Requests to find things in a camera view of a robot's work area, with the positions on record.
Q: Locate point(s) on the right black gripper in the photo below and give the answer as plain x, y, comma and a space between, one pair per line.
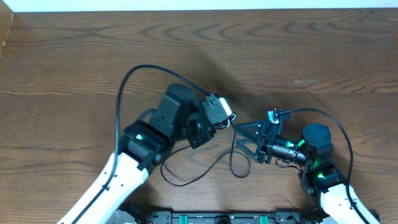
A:
266, 132

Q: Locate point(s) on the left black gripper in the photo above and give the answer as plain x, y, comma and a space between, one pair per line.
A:
199, 134

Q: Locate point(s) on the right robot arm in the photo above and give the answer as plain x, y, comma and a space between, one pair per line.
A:
320, 178

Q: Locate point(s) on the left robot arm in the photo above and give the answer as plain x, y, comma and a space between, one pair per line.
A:
181, 115

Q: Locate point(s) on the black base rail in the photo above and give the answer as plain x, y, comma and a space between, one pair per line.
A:
131, 213

